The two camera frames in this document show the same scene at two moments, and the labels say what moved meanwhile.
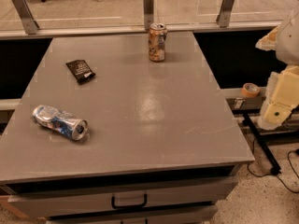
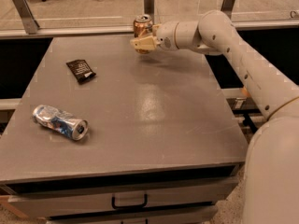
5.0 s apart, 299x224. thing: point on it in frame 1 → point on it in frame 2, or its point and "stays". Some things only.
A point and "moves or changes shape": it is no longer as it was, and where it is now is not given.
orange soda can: [157, 36] moves or changes shape
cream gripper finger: [272, 115] → [146, 43]
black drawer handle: [129, 206] stays
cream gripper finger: [268, 42] → [154, 29]
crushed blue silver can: [59, 119] stays
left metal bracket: [24, 12] stays
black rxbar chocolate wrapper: [81, 71] stays
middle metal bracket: [149, 7] stays
